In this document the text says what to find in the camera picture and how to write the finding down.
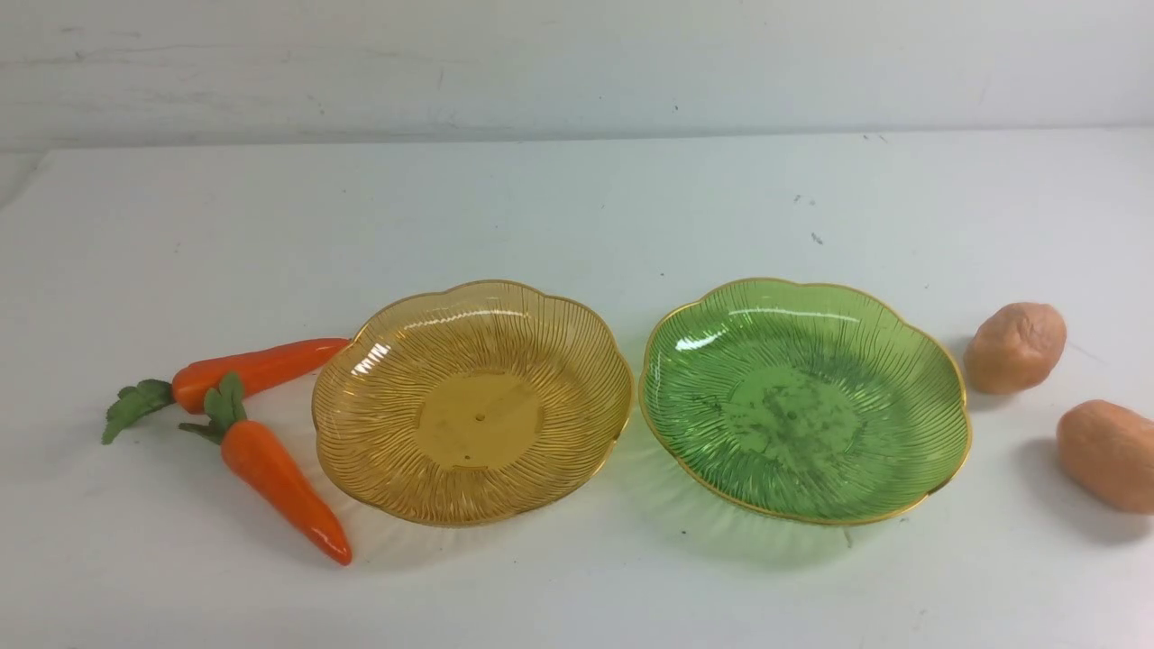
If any orange toy carrot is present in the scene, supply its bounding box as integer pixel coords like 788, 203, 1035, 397
179, 372, 353, 566
100, 338, 349, 446

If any brown toy potato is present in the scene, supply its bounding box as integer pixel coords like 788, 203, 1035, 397
962, 301, 1067, 396
1056, 400, 1153, 515

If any amber ribbed plastic plate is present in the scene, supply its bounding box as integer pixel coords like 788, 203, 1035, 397
312, 279, 634, 527

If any green ribbed plastic plate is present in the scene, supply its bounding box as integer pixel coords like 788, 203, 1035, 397
638, 277, 973, 525

